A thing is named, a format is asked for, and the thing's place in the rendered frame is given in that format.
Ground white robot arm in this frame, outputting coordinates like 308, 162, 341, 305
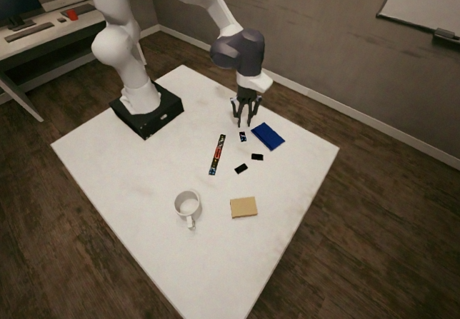
91, 0, 273, 115

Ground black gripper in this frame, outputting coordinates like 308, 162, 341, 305
230, 85, 262, 128

